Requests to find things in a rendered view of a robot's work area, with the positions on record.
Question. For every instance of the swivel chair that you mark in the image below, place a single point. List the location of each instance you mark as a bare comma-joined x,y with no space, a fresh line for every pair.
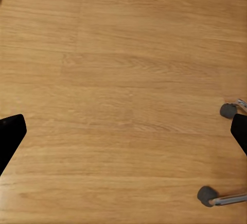
207,195

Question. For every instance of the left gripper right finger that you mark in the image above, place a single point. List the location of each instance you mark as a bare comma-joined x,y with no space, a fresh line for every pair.
239,130

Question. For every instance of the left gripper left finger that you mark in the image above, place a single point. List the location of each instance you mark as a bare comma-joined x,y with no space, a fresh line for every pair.
12,131

